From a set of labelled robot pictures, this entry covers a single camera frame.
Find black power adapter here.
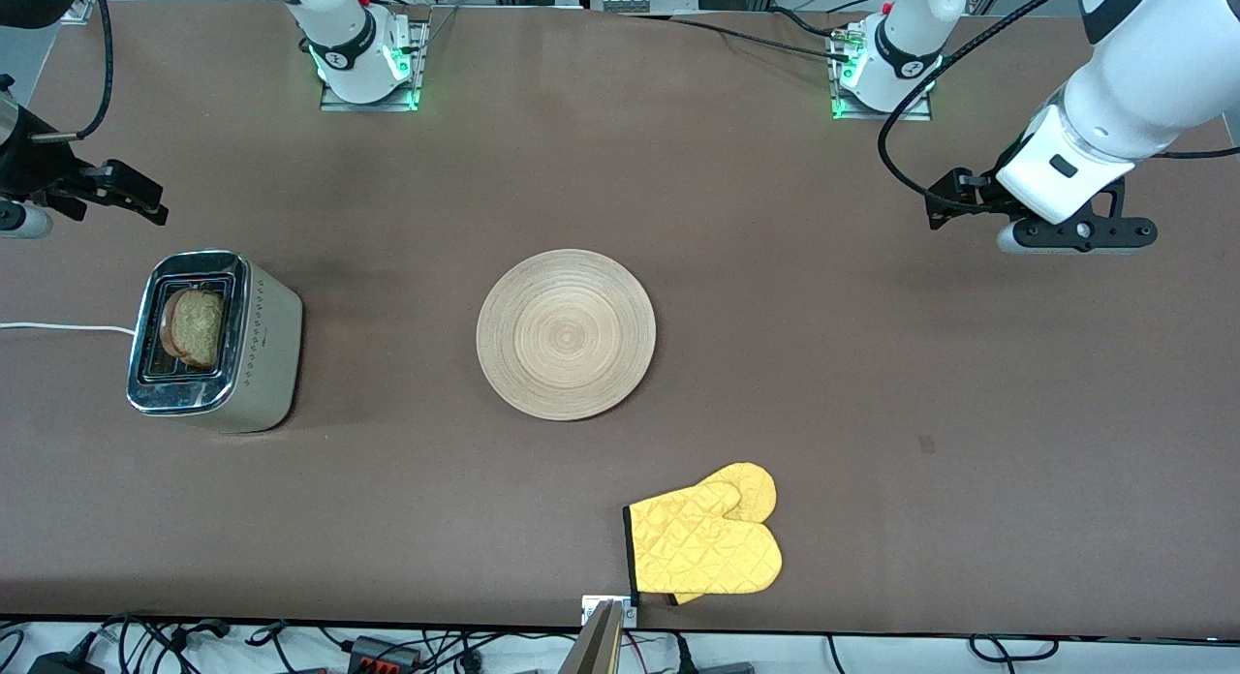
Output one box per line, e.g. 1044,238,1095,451
27,652,106,674

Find silver two-slot toaster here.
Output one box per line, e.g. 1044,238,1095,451
126,249,304,434

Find aluminium camera mount post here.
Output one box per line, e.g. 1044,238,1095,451
557,595,640,674

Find black box orange connectors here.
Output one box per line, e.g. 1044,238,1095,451
347,635,424,674

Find yellow quilted oven mitt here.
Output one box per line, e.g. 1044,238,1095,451
623,462,784,606

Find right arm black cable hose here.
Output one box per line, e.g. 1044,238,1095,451
34,0,115,142

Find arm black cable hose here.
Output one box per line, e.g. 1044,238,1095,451
34,0,115,142
877,0,1240,210

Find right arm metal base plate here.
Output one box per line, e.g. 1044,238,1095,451
320,20,428,113

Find white toaster power cord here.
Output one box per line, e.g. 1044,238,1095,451
0,321,138,335

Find brown bread slice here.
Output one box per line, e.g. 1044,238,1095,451
159,289,227,370

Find round wooden plate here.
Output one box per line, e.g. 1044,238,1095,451
476,249,657,422

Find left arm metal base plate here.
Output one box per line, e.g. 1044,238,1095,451
831,35,934,123

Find long black table cable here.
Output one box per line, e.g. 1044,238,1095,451
620,13,855,61

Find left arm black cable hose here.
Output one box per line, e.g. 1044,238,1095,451
877,0,1240,210

